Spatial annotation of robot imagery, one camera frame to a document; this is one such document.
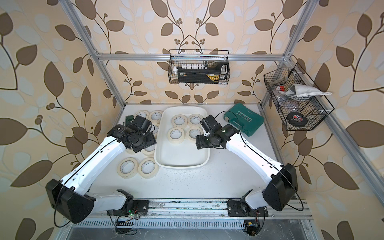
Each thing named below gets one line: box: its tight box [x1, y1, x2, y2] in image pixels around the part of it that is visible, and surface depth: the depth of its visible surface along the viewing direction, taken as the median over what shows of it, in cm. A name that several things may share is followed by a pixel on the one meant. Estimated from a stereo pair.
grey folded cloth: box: [284, 83, 332, 98], surface depth 63 cm
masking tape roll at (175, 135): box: [167, 127, 185, 144], surface depth 101 cm
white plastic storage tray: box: [154, 106, 210, 169], surface depth 97 cm
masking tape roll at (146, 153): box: [141, 149, 155, 158], surface depth 92 cm
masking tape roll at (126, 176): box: [117, 157, 138, 179], surface depth 85 cm
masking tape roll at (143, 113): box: [135, 110, 150, 120], surface depth 114 cm
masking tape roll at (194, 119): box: [188, 113, 203, 127], surface depth 110 cm
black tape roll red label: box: [286, 112, 308, 127], surface depth 73 cm
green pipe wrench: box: [125, 115, 134, 127], surface depth 112 cm
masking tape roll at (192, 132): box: [186, 127, 204, 141], surface depth 103 cm
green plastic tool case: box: [223, 103, 265, 137], surface depth 109 cm
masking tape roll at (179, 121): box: [171, 114, 188, 128], surface depth 110 cm
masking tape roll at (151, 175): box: [138, 157, 160, 179], surface depth 86 cm
